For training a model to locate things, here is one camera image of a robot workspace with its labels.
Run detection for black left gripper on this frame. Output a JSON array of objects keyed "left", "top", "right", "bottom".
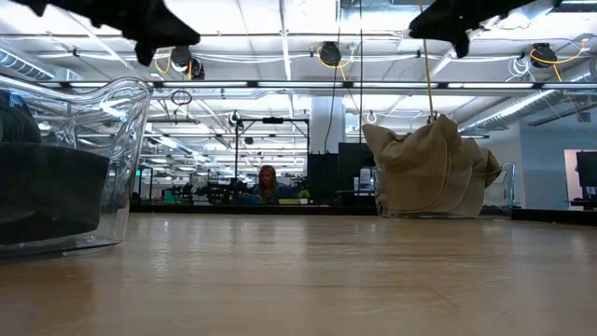
[{"left": 11, "top": 0, "right": 201, "bottom": 67}]

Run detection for clear plastic bin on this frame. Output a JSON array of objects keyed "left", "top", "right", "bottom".
[
  {"left": 371, "top": 161, "right": 517, "bottom": 219},
  {"left": 0, "top": 77, "right": 154, "bottom": 259}
]

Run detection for ceiling air vent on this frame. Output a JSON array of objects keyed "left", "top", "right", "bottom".
[{"left": 0, "top": 49, "right": 55, "bottom": 81}]

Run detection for long ceiling light strip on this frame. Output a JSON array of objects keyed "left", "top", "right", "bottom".
[{"left": 44, "top": 79, "right": 597, "bottom": 91}]

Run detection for dark monitor screen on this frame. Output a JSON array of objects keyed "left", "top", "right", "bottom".
[{"left": 576, "top": 150, "right": 597, "bottom": 189}]

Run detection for black cabinets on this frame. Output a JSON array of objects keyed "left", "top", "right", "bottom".
[{"left": 306, "top": 142, "right": 377, "bottom": 207}]

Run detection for person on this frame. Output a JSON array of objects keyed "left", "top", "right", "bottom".
[{"left": 254, "top": 163, "right": 299, "bottom": 205}]

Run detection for black ceiling cable reel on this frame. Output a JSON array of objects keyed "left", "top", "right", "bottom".
[
  {"left": 319, "top": 40, "right": 343, "bottom": 67},
  {"left": 169, "top": 45, "right": 206, "bottom": 81},
  {"left": 530, "top": 41, "right": 559, "bottom": 69}
]

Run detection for silver air duct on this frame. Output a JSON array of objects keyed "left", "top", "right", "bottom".
[{"left": 459, "top": 69, "right": 597, "bottom": 134}]

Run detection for black background rig frame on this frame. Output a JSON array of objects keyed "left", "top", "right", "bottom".
[{"left": 234, "top": 116, "right": 311, "bottom": 206}]

